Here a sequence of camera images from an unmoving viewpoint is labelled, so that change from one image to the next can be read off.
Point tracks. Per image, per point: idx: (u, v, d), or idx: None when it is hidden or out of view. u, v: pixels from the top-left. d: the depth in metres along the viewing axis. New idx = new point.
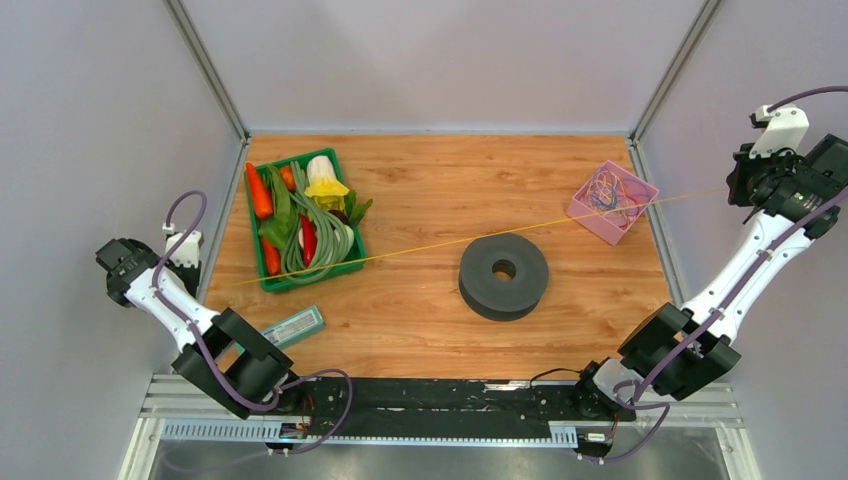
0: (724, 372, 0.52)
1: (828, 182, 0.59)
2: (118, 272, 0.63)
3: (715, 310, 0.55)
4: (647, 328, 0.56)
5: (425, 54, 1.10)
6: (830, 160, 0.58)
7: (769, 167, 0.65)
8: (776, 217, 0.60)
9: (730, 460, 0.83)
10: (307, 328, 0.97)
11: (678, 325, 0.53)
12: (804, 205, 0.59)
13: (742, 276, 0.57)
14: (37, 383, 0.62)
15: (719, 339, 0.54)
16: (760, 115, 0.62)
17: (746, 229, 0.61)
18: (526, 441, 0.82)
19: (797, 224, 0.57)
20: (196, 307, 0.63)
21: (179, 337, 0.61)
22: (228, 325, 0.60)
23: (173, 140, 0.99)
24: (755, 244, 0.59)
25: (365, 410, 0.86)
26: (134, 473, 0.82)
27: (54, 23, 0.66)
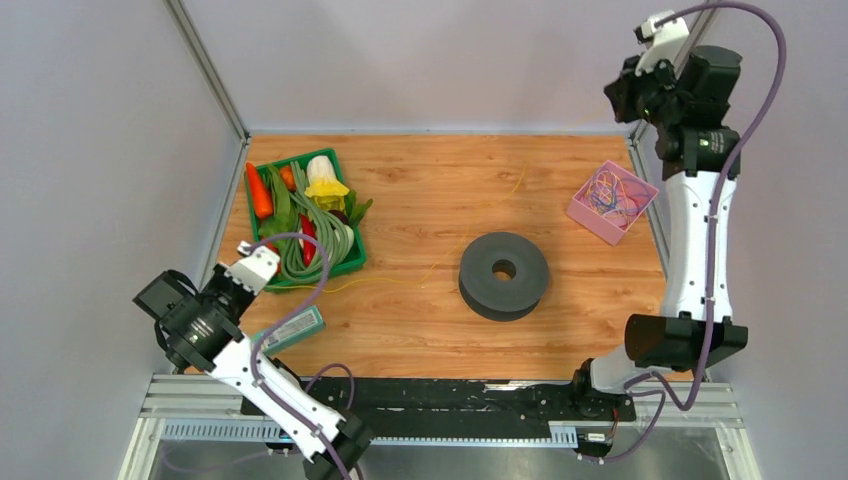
0: (741, 350, 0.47)
1: (722, 105, 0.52)
2: (191, 338, 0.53)
3: (707, 298, 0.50)
4: (652, 337, 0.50)
5: (426, 53, 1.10)
6: (714, 87, 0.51)
7: (657, 88, 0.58)
8: (700, 174, 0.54)
9: (730, 459, 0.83)
10: (307, 327, 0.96)
11: (681, 330, 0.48)
12: (715, 146, 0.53)
13: (708, 252, 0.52)
14: (35, 384, 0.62)
15: (721, 324, 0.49)
16: (647, 30, 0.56)
17: (679, 200, 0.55)
18: (528, 441, 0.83)
19: (723, 175, 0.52)
20: (314, 407, 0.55)
21: (299, 443, 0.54)
22: (353, 428, 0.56)
23: (172, 139, 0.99)
24: (697, 212, 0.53)
25: (365, 410, 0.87)
26: (134, 473, 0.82)
27: (53, 22, 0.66)
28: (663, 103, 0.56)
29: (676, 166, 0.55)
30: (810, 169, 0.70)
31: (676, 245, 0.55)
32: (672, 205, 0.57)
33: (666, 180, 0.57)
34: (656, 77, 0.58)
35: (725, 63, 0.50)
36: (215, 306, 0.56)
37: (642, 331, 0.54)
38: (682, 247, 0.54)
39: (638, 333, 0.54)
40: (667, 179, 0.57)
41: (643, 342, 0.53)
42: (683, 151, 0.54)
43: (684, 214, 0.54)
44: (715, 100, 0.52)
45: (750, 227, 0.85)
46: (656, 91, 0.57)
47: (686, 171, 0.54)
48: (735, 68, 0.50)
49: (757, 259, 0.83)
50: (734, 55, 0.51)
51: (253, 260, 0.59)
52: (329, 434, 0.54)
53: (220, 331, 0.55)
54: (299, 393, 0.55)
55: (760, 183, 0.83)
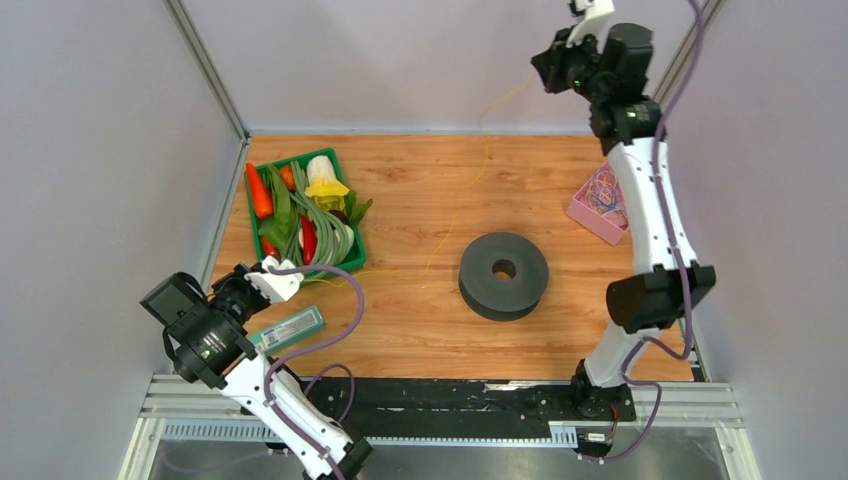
0: (714, 284, 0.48)
1: (644, 80, 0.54)
2: (202, 353, 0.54)
3: (673, 247, 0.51)
4: (633, 295, 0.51)
5: (426, 53, 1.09)
6: (634, 64, 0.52)
7: (586, 62, 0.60)
8: (635, 141, 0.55)
9: (730, 459, 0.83)
10: (307, 327, 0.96)
11: (657, 282, 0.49)
12: (642, 115, 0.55)
13: (661, 206, 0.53)
14: (34, 384, 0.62)
15: (691, 267, 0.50)
16: (581, 5, 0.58)
17: (623, 168, 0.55)
18: (527, 441, 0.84)
19: (657, 139, 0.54)
20: (323, 429, 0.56)
21: (306, 464, 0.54)
22: (360, 452, 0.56)
23: (172, 139, 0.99)
24: (642, 175, 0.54)
25: (366, 411, 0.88)
26: (134, 473, 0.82)
27: (53, 22, 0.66)
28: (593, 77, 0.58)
29: (612, 140, 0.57)
30: (810, 169, 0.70)
31: (630, 207, 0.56)
32: (617, 174, 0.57)
33: (606, 151, 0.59)
34: (586, 53, 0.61)
35: (640, 38, 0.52)
36: (227, 318, 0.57)
37: (622, 294, 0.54)
38: (635, 206, 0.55)
39: (620, 296, 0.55)
40: (606, 150, 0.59)
41: (626, 303, 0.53)
42: (614, 126, 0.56)
43: (631, 178, 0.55)
44: (636, 75, 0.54)
45: (750, 227, 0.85)
46: (584, 66, 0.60)
47: (622, 143, 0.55)
48: (649, 41, 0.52)
49: (757, 259, 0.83)
50: (646, 29, 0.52)
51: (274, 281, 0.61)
52: (335, 456, 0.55)
53: (232, 346, 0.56)
54: (308, 414, 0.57)
55: (759, 183, 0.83)
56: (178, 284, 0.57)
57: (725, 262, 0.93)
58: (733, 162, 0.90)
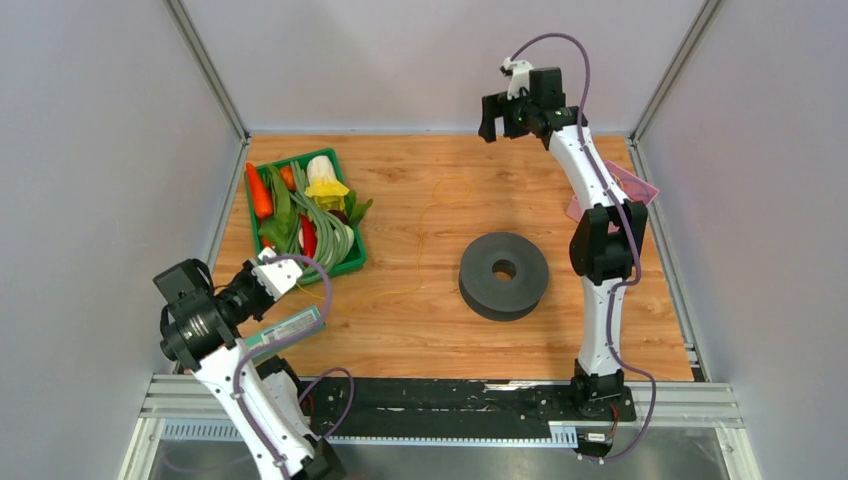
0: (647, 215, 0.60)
1: (560, 94, 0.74)
2: (184, 334, 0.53)
3: (608, 191, 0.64)
4: (585, 238, 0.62)
5: (425, 53, 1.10)
6: (551, 80, 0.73)
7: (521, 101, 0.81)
8: (564, 128, 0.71)
9: (730, 460, 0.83)
10: (307, 327, 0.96)
11: (600, 215, 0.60)
12: (567, 113, 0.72)
13: (592, 165, 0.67)
14: (34, 384, 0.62)
15: (624, 203, 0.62)
16: (507, 66, 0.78)
17: (560, 148, 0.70)
18: (527, 441, 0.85)
19: (579, 123, 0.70)
20: (283, 437, 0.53)
21: (262, 469, 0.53)
22: (314, 468, 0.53)
23: (172, 139, 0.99)
24: (574, 147, 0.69)
25: (366, 410, 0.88)
26: (134, 473, 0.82)
27: (52, 23, 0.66)
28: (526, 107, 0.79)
29: (549, 133, 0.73)
30: (810, 169, 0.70)
31: (574, 179, 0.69)
32: (561, 161, 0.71)
33: (549, 147, 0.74)
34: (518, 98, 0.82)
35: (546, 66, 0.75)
36: (218, 307, 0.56)
37: (578, 247, 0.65)
38: (575, 174, 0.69)
39: (578, 251, 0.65)
40: (549, 146, 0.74)
41: (582, 252, 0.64)
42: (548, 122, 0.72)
43: (566, 154, 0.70)
44: (555, 89, 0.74)
45: (750, 227, 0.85)
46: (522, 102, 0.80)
47: (556, 129, 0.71)
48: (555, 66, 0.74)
49: (757, 260, 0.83)
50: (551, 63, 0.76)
51: (272, 270, 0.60)
52: (291, 468, 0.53)
53: (214, 335, 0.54)
54: (274, 418, 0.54)
55: (759, 183, 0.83)
56: (186, 268, 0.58)
57: (725, 262, 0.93)
58: (732, 162, 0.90)
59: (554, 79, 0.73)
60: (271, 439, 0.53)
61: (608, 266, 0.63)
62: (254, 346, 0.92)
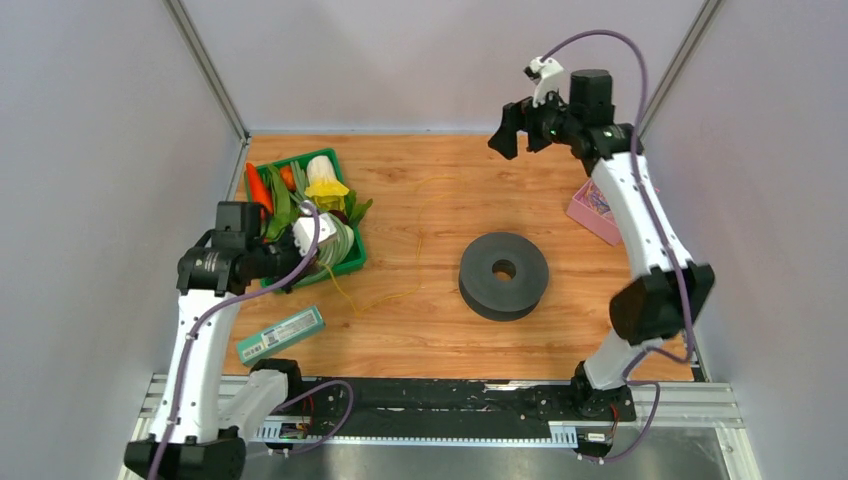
0: (713, 284, 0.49)
1: (608, 106, 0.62)
2: (196, 262, 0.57)
3: (667, 248, 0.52)
4: (635, 306, 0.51)
5: (425, 53, 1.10)
6: (600, 90, 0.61)
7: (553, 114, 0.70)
8: (615, 156, 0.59)
9: (730, 460, 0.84)
10: (307, 327, 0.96)
11: (659, 285, 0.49)
12: (618, 134, 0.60)
13: (648, 213, 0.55)
14: (34, 385, 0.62)
15: (687, 266, 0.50)
16: (535, 68, 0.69)
17: (607, 180, 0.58)
18: (526, 441, 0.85)
19: (635, 152, 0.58)
20: (191, 403, 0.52)
21: (157, 417, 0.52)
22: (191, 452, 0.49)
23: (172, 139, 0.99)
24: (626, 185, 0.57)
25: (365, 410, 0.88)
26: (134, 473, 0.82)
27: (51, 23, 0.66)
28: (565, 122, 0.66)
29: (594, 159, 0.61)
30: (811, 169, 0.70)
31: (621, 219, 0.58)
32: (604, 193, 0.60)
33: (592, 174, 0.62)
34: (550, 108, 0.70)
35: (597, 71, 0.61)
36: (236, 260, 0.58)
37: (620, 310, 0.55)
38: (626, 220, 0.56)
39: (619, 313, 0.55)
40: (592, 174, 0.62)
41: (626, 316, 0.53)
42: (594, 146, 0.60)
43: (618, 192, 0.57)
44: (604, 102, 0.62)
45: (749, 227, 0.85)
46: (554, 114, 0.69)
47: (602, 158, 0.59)
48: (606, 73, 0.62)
49: (758, 260, 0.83)
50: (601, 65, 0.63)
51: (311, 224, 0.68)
52: (174, 437, 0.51)
53: (213, 276, 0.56)
54: (198, 381, 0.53)
55: (759, 183, 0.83)
56: (247, 210, 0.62)
57: (725, 262, 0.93)
58: (733, 162, 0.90)
59: (605, 89, 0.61)
60: (182, 398, 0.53)
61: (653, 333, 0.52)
62: (254, 346, 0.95)
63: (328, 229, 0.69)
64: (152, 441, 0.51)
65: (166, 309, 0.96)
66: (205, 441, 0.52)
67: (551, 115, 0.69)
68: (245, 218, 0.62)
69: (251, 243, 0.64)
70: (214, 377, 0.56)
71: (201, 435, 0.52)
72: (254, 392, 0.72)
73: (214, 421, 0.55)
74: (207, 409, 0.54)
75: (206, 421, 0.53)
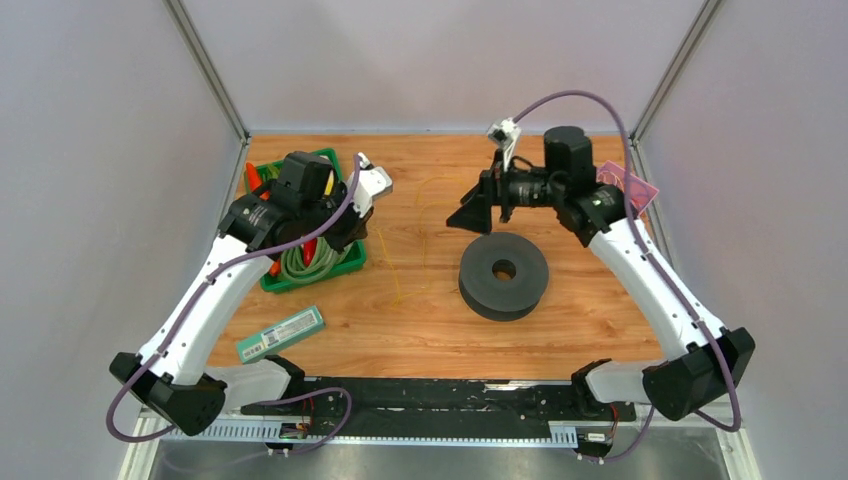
0: (755, 349, 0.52)
1: (590, 171, 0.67)
2: (245, 211, 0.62)
3: (696, 322, 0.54)
4: (680, 389, 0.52)
5: (425, 54, 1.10)
6: (584, 157, 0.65)
7: (528, 179, 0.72)
8: (612, 227, 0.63)
9: (730, 460, 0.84)
10: (308, 327, 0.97)
11: (703, 365, 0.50)
12: (607, 201, 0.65)
13: (666, 282, 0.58)
14: (35, 384, 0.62)
15: (721, 336, 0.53)
16: (508, 133, 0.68)
17: (613, 253, 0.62)
18: (526, 440, 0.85)
19: (632, 220, 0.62)
20: (182, 343, 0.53)
21: (151, 341, 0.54)
22: (160, 392, 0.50)
23: (172, 140, 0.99)
24: (632, 255, 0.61)
25: (365, 410, 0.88)
26: (134, 473, 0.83)
27: (50, 26, 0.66)
28: (551, 191, 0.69)
29: (590, 231, 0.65)
30: (811, 170, 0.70)
31: (635, 287, 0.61)
32: (606, 257, 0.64)
33: (590, 244, 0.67)
34: (524, 174, 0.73)
35: (575, 140, 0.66)
36: (279, 223, 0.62)
37: (660, 388, 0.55)
38: (640, 286, 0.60)
39: (657, 391, 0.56)
40: (590, 242, 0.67)
41: (669, 394, 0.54)
42: (588, 218, 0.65)
43: (621, 260, 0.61)
44: (586, 167, 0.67)
45: (749, 227, 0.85)
46: (531, 180, 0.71)
47: (601, 230, 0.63)
48: (582, 139, 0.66)
49: (758, 259, 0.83)
50: (577, 130, 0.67)
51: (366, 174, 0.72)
52: (155, 369, 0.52)
53: (251, 231, 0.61)
54: (195, 325, 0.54)
55: (759, 183, 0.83)
56: (312, 171, 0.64)
57: (725, 262, 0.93)
58: (733, 163, 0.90)
59: (588, 156, 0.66)
60: (176, 335, 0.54)
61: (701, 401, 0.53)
62: (254, 346, 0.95)
63: (383, 182, 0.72)
64: (138, 361, 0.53)
65: (165, 309, 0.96)
66: (181, 384, 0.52)
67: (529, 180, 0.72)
68: (307, 179, 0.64)
69: (307, 201, 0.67)
70: (214, 328, 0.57)
71: (177, 377, 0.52)
72: (262, 368, 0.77)
73: (198, 369, 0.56)
74: (195, 355, 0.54)
75: (189, 367, 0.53)
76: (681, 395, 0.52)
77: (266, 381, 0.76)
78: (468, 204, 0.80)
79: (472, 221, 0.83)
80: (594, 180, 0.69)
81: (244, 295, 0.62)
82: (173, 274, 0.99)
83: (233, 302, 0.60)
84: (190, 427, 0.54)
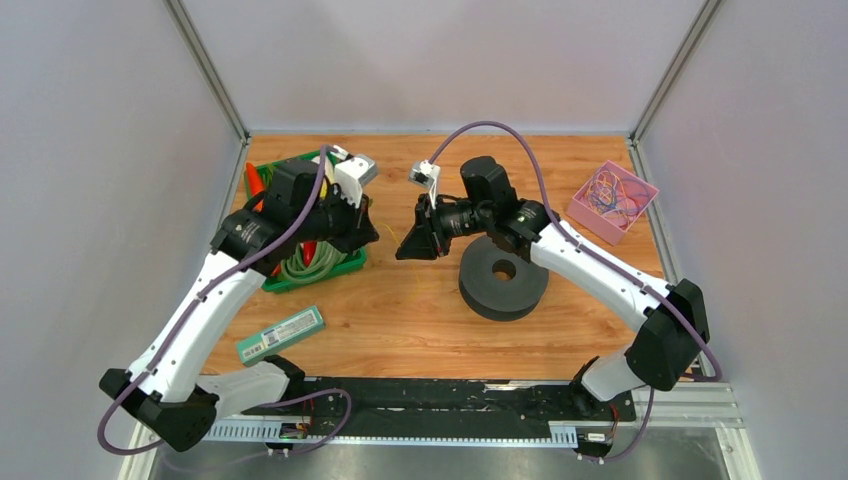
0: (701, 294, 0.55)
1: (510, 192, 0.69)
2: (237, 228, 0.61)
3: (645, 288, 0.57)
4: (659, 356, 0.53)
5: (425, 55, 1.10)
6: (501, 182, 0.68)
7: (457, 210, 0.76)
8: (542, 233, 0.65)
9: (730, 459, 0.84)
10: (308, 327, 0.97)
11: (665, 324, 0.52)
12: (531, 215, 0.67)
13: (605, 265, 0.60)
14: (36, 384, 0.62)
15: (670, 292, 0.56)
16: (425, 172, 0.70)
17: (548, 254, 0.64)
18: (527, 441, 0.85)
19: (555, 221, 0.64)
20: (171, 361, 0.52)
21: (141, 358, 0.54)
22: (150, 411, 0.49)
23: (172, 140, 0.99)
24: (568, 251, 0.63)
25: (365, 410, 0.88)
26: (134, 473, 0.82)
27: (49, 25, 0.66)
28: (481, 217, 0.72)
29: (526, 246, 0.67)
30: (812, 169, 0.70)
31: (583, 281, 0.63)
32: (554, 266, 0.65)
33: (532, 258, 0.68)
34: (453, 207, 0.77)
35: (488, 169, 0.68)
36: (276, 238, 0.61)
37: (644, 367, 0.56)
38: (589, 279, 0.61)
39: (643, 371, 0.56)
40: (530, 256, 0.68)
41: (653, 367, 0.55)
42: (519, 236, 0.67)
43: (561, 260, 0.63)
44: (505, 189, 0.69)
45: (749, 227, 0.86)
46: (460, 212, 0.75)
47: (532, 240, 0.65)
48: (495, 167, 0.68)
49: (758, 259, 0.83)
50: (487, 159, 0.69)
51: (346, 165, 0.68)
52: (144, 386, 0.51)
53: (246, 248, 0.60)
54: (185, 342, 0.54)
55: (759, 184, 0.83)
56: (302, 182, 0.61)
57: (725, 263, 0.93)
58: (733, 163, 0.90)
59: (504, 180, 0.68)
60: (166, 352, 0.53)
61: (684, 364, 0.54)
62: (254, 346, 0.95)
63: (366, 164, 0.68)
64: (127, 379, 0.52)
65: (166, 310, 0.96)
66: (171, 401, 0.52)
67: (456, 212, 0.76)
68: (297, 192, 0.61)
69: None
70: (205, 344, 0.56)
71: (166, 395, 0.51)
72: (255, 373, 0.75)
73: (189, 385, 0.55)
74: (185, 372, 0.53)
75: (179, 384, 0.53)
76: (664, 360, 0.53)
77: (266, 381, 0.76)
78: (411, 236, 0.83)
79: (419, 251, 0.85)
80: (516, 200, 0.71)
81: (238, 310, 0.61)
82: (173, 274, 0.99)
83: (226, 317, 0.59)
84: (182, 444, 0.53)
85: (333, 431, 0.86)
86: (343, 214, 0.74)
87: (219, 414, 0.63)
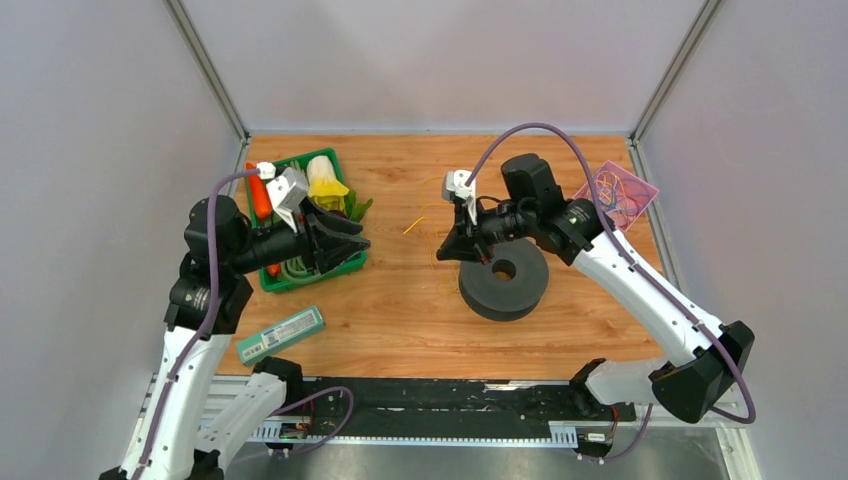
0: (754, 338, 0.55)
1: (555, 189, 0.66)
2: (185, 299, 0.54)
3: (699, 326, 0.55)
4: (695, 394, 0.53)
5: (424, 55, 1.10)
6: (544, 178, 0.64)
7: (500, 216, 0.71)
8: (595, 243, 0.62)
9: (730, 459, 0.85)
10: (307, 327, 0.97)
11: (713, 368, 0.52)
12: (582, 216, 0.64)
13: (660, 292, 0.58)
14: (37, 383, 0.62)
15: (723, 332, 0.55)
16: (463, 192, 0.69)
17: (600, 267, 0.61)
18: (527, 441, 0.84)
19: (610, 230, 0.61)
20: (163, 447, 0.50)
21: (133, 453, 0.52)
22: None
23: (171, 139, 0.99)
24: (621, 268, 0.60)
25: (365, 410, 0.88)
26: None
27: (49, 24, 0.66)
28: (523, 218, 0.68)
29: (571, 250, 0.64)
30: (811, 170, 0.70)
31: (627, 301, 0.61)
32: (596, 275, 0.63)
33: (574, 262, 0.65)
34: (493, 214, 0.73)
35: (530, 164, 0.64)
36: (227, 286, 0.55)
37: (672, 397, 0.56)
38: (642, 305, 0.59)
39: (670, 401, 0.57)
40: (572, 261, 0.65)
41: (683, 400, 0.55)
42: (566, 237, 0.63)
43: (612, 276, 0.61)
44: (548, 187, 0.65)
45: (749, 228, 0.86)
46: (502, 218, 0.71)
47: (583, 248, 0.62)
48: (536, 162, 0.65)
49: (757, 259, 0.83)
50: (529, 155, 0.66)
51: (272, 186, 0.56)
52: None
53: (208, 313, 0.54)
54: (170, 425, 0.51)
55: (760, 185, 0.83)
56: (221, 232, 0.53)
57: (725, 263, 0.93)
58: (733, 162, 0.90)
59: (547, 176, 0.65)
60: (153, 440, 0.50)
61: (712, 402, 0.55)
62: (254, 346, 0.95)
63: (286, 186, 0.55)
64: None
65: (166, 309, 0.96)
66: None
67: (497, 221, 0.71)
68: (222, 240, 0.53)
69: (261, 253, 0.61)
70: (194, 417, 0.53)
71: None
72: (246, 404, 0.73)
73: (190, 458, 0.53)
74: (181, 449, 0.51)
75: (179, 464, 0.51)
76: (700, 400, 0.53)
77: (264, 393, 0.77)
78: (453, 240, 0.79)
79: (461, 254, 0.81)
80: (561, 198, 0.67)
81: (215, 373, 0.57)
82: (173, 274, 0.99)
83: (207, 383, 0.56)
84: None
85: (335, 434, 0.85)
86: (280, 233, 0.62)
87: (226, 457, 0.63)
